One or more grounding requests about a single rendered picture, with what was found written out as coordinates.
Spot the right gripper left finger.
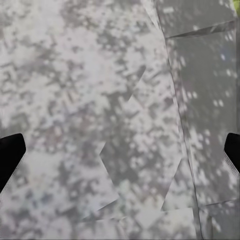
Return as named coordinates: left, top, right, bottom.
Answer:
left=0, top=133, right=26, bottom=193

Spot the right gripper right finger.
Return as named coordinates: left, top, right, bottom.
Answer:
left=224, top=133, right=240, bottom=173

